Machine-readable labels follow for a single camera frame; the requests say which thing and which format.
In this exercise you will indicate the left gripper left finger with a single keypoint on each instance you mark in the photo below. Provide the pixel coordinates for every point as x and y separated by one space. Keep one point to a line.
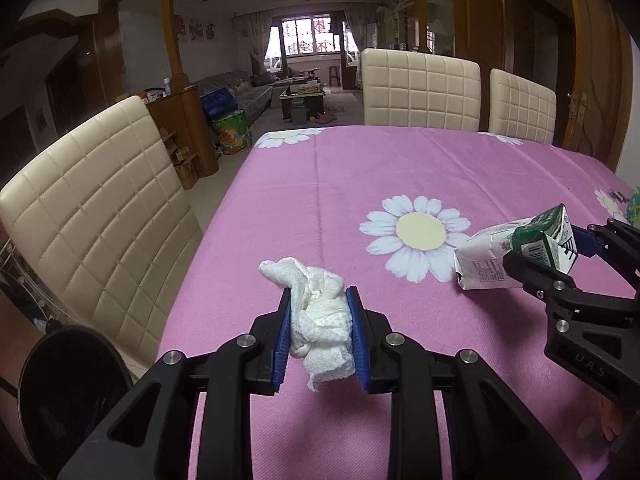
180 402

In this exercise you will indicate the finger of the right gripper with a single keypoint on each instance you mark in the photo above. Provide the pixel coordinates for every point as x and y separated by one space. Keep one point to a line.
543 282
617 243

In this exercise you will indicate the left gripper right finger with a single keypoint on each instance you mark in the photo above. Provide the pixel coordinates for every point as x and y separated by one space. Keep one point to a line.
491 434

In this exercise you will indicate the green white milk carton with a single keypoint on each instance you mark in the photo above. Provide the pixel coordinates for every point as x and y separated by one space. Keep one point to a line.
548 239

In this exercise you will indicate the black trash bin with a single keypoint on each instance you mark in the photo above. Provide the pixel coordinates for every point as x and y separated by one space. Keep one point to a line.
69 382

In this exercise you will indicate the white tissue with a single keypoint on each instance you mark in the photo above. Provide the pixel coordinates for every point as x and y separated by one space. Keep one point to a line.
321 322

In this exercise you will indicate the right hand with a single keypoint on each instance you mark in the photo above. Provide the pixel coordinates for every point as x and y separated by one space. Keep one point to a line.
613 419

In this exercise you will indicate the knitted tissue box cover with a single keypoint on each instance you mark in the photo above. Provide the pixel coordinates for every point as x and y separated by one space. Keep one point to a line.
632 212

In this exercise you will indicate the cream chair far right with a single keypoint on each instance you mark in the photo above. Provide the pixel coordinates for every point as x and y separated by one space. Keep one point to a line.
520 110

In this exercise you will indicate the cream chair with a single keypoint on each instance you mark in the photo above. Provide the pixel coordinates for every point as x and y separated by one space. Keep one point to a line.
520 110
415 89
102 219

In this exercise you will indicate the wooden door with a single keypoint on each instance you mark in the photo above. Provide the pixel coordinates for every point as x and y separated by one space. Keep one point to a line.
600 103

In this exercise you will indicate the pink floral tablecloth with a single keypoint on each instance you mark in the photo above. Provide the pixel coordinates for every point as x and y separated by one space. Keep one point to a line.
385 208

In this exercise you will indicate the cream chair left side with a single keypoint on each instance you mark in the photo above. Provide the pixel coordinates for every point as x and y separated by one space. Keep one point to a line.
102 219

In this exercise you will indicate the cream chair far middle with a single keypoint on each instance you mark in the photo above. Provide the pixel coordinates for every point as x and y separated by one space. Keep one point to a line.
415 89

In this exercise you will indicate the coffee table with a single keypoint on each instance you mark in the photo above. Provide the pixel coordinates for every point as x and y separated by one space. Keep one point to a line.
308 97

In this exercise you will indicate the colourful bag on floor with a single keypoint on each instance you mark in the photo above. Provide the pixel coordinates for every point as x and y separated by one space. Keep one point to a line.
232 132

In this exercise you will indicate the wooden cabinet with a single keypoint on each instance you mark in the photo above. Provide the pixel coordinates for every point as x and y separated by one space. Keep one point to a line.
181 121

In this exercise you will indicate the blue box by sofa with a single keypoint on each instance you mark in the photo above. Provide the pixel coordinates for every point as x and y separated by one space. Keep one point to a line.
218 103

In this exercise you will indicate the grey sofa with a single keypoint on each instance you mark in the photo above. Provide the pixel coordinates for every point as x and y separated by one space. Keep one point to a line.
253 93

